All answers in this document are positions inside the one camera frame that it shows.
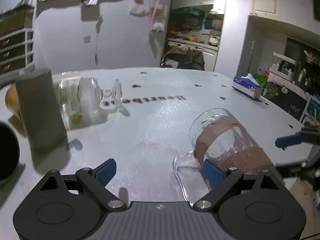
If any clear mug with brown bands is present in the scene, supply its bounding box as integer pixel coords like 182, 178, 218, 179
172, 108, 272, 205

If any brown cup black interior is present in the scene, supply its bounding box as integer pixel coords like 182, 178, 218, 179
0, 122, 20, 181

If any dark grey tumbler cup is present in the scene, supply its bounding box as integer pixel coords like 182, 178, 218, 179
15, 68, 67, 153

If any blue tissue box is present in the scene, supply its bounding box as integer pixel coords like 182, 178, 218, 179
232, 73, 263, 100

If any clear stemmed glass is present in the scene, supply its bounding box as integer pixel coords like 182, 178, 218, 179
55, 76, 123, 131

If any chair draped with brown clothes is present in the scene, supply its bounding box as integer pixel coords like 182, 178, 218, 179
161, 46, 204, 71

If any white drawer unit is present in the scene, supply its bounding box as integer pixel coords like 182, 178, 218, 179
0, 28, 34, 75

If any white plush toy hanging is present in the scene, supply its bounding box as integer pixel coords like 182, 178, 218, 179
151, 22, 164, 33

